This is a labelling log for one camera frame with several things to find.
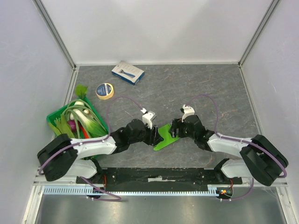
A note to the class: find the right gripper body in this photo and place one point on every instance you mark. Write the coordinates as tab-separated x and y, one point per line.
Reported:
178	128

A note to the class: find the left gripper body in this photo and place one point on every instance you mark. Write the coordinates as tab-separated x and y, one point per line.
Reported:
147	136

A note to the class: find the green paper box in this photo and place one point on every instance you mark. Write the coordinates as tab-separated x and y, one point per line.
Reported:
164	132

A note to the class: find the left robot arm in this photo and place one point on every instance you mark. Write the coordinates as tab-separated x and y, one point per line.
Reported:
64	155

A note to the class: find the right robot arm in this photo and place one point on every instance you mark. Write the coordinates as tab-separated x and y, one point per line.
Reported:
258	158

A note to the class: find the white razor box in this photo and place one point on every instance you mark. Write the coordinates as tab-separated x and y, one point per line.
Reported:
128	72

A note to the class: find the toy bok choy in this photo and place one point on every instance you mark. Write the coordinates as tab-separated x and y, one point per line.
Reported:
93	128

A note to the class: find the masking tape roll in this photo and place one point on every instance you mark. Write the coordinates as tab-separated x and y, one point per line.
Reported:
105	91

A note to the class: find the orange toy carrot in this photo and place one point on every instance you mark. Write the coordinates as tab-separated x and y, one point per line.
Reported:
85	134

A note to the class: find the white toy radish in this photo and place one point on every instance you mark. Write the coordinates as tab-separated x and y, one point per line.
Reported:
79	104

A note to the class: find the purple toy onion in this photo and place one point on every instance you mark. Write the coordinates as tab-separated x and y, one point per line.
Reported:
73	125

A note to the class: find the toy green leaf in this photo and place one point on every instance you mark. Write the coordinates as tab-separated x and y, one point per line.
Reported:
81	91

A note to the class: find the green plastic basket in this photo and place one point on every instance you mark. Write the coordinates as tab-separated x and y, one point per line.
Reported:
58	122

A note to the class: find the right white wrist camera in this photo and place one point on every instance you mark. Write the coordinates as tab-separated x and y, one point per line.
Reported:
187	111

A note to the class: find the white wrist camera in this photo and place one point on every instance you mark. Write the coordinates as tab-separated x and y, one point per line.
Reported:
187	111
147	118

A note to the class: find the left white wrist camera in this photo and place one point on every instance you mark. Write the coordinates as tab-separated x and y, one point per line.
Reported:
147	118

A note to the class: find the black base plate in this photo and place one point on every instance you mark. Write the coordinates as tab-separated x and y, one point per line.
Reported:
200	176

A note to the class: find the slotted cable duct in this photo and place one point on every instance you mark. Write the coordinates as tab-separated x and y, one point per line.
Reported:
90	191

